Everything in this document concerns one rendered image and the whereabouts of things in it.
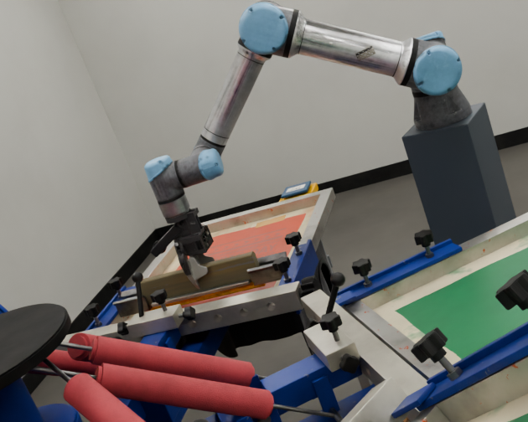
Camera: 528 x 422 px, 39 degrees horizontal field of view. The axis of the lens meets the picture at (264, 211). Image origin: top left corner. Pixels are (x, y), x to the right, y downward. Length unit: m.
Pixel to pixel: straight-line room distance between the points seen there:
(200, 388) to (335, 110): 4.50
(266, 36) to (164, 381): 0.88
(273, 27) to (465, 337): 0.82
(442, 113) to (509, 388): 1.19
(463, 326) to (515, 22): 4.11
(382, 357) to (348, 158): 4.45
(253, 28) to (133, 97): 4.27
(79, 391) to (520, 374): 0.63
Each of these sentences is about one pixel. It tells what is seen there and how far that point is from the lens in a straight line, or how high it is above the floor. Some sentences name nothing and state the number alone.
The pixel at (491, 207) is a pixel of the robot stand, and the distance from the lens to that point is 2.02.
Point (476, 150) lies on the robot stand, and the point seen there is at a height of 1.12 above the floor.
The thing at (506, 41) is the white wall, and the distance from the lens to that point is 5.50.
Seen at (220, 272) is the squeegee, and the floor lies 1.03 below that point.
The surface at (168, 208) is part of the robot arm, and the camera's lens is 1.94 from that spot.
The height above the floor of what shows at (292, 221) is 0.96.
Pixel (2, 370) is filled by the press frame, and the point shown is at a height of 1.32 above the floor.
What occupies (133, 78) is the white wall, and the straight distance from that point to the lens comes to 5.98.
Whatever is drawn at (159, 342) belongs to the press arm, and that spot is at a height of 1.04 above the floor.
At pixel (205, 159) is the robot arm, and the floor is 1.34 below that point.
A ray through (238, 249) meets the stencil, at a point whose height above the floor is 0.96.
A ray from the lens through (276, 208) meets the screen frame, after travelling 2.53.
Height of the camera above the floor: 1.70
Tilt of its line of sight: 16 degrees down
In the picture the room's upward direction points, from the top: 21 degrees counter-clockwise
